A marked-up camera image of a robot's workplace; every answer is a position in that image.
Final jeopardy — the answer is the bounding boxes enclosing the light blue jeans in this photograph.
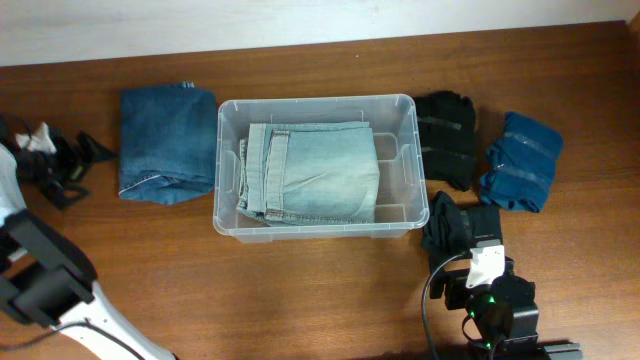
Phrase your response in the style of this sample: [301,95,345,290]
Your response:
[236,121,380,226]

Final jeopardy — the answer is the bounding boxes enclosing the black folded garment near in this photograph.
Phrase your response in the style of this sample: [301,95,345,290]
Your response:
[421,191,503,266]

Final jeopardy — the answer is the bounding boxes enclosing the blue folded garment with tape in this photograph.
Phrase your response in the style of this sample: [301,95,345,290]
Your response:
[479,112,563,213]

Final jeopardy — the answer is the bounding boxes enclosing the dark blue jeans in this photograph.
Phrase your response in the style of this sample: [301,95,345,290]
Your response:
[118,82,217,205]

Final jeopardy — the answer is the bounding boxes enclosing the black folded garment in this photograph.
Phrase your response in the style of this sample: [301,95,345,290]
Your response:
[414,90,476,191]
[421,191,503,266]

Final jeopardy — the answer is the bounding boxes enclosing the clear plastic storage container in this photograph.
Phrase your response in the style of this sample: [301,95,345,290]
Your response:
[212,94,429,243]

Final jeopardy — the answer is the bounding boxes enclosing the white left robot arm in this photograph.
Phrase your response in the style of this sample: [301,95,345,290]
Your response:
[1,123,175,359]

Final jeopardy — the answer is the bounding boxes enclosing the black folded garment far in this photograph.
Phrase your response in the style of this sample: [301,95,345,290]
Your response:
[414,90,476,191]

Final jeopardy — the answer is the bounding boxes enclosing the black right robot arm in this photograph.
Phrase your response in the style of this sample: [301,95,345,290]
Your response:
[421,257,584,360]

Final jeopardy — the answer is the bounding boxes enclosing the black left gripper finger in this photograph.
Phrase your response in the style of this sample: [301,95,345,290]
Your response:
[39,180,90,210]
[76,131,116,164]

